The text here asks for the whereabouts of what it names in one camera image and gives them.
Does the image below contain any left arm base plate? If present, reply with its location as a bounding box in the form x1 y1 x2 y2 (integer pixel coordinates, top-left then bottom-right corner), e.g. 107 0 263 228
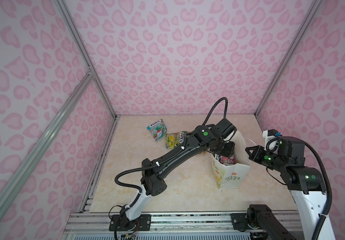
109 215 151 232

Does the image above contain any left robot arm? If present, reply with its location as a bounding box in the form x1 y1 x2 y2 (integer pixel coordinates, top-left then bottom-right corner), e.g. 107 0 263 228
114 97 237 224

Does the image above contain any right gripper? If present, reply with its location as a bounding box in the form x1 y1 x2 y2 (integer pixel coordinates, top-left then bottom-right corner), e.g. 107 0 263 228
243 144 288 172

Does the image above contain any lime Fox's candy bag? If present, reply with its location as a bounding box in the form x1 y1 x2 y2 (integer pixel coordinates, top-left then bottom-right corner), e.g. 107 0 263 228
165 131 188 149

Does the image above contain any diagonal aluminium frame bar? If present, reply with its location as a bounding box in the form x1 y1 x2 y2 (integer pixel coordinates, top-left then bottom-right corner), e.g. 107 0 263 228
0 73 94 222

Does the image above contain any aluminium mounting rail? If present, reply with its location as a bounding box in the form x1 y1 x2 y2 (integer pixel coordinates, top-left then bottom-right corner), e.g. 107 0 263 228
61 211 306 240

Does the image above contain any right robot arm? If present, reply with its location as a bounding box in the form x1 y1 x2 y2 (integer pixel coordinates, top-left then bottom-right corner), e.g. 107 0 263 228
245 136 335 240

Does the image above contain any teal Fox's candy bag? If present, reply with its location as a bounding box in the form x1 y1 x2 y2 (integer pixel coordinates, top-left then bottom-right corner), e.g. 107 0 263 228
147 119 167 141

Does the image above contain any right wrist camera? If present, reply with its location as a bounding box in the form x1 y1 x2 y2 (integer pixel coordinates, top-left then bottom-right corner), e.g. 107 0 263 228
262 129 281 146

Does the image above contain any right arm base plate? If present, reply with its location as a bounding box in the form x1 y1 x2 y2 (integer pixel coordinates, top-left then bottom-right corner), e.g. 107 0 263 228
230 213 253 232

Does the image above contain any purple Fox's candy bag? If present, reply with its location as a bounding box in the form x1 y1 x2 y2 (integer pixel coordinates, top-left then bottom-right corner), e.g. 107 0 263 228
216 155 237 166

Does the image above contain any white illustrated paper bag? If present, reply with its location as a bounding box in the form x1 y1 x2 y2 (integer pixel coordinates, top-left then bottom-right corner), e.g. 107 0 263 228
211 131 250 190

